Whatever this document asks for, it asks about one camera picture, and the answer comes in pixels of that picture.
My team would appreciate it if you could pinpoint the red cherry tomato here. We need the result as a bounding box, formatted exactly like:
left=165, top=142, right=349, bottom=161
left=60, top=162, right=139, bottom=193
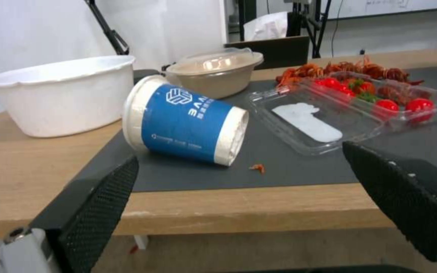
left=406, top=97, right=435, bottom=122
left=374, top=99, right=400, bottom=118
left=336, top=86, right=357, bottom=99
left=314, top=78, right=341, bottom=89

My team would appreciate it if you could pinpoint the blue paper cup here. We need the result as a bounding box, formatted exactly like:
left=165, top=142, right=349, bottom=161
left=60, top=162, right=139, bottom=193
left=121, top=75, right=250, bottom=167

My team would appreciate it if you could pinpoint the black tripod stand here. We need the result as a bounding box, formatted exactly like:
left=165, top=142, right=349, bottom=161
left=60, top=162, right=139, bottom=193
left=289, top=0, right=334, bottom=60

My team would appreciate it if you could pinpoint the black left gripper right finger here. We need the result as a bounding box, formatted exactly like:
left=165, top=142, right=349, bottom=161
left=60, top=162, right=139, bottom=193
left=342, top=141, right=437, bottom=263

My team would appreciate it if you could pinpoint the white table bracket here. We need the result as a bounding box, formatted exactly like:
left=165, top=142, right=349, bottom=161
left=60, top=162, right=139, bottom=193
left=132, top=234, right=150, bottom=251

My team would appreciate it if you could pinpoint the kraft bowl with clear lid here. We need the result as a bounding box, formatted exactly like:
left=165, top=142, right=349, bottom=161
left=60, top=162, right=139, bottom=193
left=165, top=47, right=265, bottom=99

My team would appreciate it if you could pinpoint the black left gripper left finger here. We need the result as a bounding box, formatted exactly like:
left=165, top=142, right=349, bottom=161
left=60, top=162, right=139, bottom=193
left=0, top=155, right=140, bottom=273

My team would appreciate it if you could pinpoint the white pad in takeout box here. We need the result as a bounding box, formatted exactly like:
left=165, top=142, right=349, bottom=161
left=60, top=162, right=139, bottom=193
left=271, top=103, right=344, bottom=143

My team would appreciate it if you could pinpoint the dark box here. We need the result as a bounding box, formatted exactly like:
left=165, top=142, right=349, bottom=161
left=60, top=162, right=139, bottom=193
left=223, top=35, right=311, bottom=71

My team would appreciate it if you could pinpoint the red strawberry with green leaves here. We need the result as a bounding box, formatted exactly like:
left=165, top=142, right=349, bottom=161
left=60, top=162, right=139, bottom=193
left=349, top=79, right=378, bottom=100

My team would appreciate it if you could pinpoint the dark grey table mat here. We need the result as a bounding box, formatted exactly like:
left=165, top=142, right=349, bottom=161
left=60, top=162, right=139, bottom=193
left=61, top=63, right=437, bottom=195

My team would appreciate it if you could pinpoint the white plastic bowl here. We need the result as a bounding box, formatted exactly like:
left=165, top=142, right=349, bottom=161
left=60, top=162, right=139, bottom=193
left=0, top=55, right=136, bottom=139

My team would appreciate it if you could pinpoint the whiteboard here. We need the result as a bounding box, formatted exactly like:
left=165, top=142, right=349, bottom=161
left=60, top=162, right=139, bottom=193
left=327, top=0, right=437, bottom=20

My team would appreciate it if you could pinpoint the red crayfish pile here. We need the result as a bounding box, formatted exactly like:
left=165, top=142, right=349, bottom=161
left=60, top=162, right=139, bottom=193
left=274, top=55, right=425, bottom=89

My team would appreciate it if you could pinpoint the clear plastic takeout box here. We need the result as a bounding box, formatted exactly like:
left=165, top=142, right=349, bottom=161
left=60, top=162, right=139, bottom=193
left=248, top=70, right=437, bottom=157

